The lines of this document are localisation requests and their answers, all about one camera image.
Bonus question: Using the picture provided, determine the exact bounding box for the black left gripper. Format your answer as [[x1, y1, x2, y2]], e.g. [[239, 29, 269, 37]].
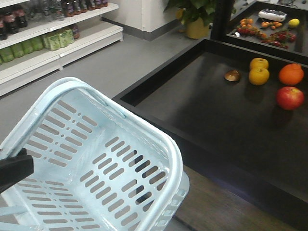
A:
[[0, 148, 33, 193]]

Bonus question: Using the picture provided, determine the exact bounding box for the light blue plastic basket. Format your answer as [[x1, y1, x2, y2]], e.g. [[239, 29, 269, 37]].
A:
[[0, 77, 190, 231]]

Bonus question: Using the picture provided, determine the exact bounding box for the white store shelving unit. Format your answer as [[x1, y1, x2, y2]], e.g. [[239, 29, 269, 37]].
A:
[[0, 2, 123, 95]]

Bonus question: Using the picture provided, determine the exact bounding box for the black wood produce stand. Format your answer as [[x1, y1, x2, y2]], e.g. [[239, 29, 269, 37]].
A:
[[115, 39, 308, 231]]

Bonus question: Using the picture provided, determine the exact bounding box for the potted green plant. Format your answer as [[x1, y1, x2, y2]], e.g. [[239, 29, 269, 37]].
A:
[[164, 0, 236, 40]]

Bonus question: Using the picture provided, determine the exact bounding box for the yellow pear front left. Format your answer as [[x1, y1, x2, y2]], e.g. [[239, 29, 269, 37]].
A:
[[248, 68, 270, 86]]

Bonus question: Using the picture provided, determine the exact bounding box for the yellow pear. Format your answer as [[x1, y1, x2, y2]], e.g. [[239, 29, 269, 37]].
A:
[[248, 68, 270, 86], [250, 58, 269, 70]]

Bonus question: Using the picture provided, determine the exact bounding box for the yellow pear back left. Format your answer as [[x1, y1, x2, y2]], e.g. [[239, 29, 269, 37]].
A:
[[250, 58, 269, 70]]

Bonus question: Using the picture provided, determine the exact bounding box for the red apple far left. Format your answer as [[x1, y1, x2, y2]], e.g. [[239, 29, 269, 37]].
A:
[[276, 86, 305, 111]]

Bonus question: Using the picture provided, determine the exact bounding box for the orange with knob left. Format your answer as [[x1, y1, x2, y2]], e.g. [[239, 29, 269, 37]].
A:
[[279, 64, 304, 86]]

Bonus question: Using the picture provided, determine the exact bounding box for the white handheld device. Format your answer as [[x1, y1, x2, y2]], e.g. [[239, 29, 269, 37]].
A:
[[258, 9, 287, 22]]

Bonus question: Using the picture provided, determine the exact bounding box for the black upper display tray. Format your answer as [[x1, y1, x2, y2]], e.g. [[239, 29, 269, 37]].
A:
[[225, 1, 308, 64]]

